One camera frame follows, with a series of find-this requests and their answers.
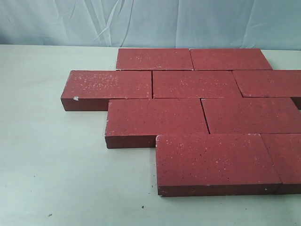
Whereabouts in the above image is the red brick row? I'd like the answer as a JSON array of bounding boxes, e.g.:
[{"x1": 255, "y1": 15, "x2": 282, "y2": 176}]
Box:
[
  {"x1": 201, "y1": 97, "x2": 301, "y2": 134},
  {"x1": 232, "y1": 70, "x2": 301, "y2": 97}
]

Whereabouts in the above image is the red brick under back stack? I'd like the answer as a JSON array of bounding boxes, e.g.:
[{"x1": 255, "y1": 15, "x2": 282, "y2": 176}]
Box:
[{"x1": 116, "y1": 48, "x2": 194, "y2": 71}]

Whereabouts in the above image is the white fabric backdrop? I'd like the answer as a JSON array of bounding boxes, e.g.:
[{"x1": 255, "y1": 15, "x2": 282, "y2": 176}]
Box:
[{"x1": 0, "y1": 0, "x2": 301, "y2": 50}]

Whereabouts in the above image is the red brick with white specks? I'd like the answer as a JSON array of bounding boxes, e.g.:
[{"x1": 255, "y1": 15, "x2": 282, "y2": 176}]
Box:
[{"x1": 152, "y1": 71, "x2": 242, "y2": 98}]

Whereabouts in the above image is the red brick right row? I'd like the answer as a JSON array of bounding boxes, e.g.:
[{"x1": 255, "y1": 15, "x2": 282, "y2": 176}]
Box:
[{"x1": 232, "y1": 70, "x2": 301, "y2": 97}]

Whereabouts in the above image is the red brick middle row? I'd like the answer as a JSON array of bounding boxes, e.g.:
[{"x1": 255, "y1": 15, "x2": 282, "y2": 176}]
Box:
[{"x1": 201, "y1": 97, "x2": 301, "y2": 134}]

